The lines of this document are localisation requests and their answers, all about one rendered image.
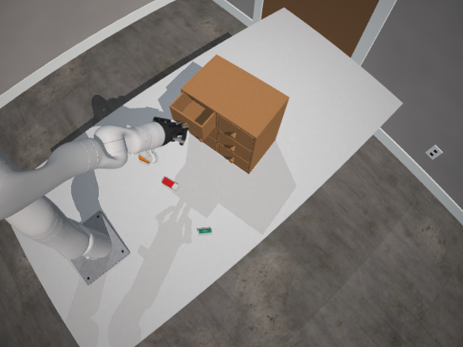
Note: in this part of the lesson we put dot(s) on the brown wooden chest of drawers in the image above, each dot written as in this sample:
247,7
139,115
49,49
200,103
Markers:
242,99

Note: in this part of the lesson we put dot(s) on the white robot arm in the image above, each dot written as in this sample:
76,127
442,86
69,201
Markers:
43,221

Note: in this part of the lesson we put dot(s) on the brown wooden drawer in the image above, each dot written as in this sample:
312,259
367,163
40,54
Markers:
193,113
209,141
235,132
234,146
213,133
233,158

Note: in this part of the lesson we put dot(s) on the green battery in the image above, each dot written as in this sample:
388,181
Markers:
204,231

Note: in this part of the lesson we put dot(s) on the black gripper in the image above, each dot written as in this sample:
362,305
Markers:
172,127

